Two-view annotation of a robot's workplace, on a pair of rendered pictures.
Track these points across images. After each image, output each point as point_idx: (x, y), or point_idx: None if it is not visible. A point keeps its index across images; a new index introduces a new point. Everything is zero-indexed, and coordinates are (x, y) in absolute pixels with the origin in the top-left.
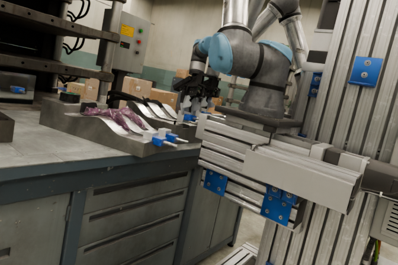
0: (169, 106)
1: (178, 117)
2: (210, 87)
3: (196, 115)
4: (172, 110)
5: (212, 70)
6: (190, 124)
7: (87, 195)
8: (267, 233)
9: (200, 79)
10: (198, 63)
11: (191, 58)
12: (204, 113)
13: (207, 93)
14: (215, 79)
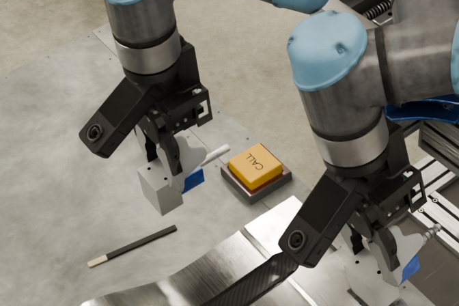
0: (98, 301)
1: (380, 300)
2: (192, 98)
3: (168, 207)
4: (128, 294)
5: (173, 44)
6: (343, 266)
7: None
8: None
9: (403, 152)
10: (384, 119)
11: (350, 128)
12: (194, 177)
13: (179, 121)
14: (188, 58)
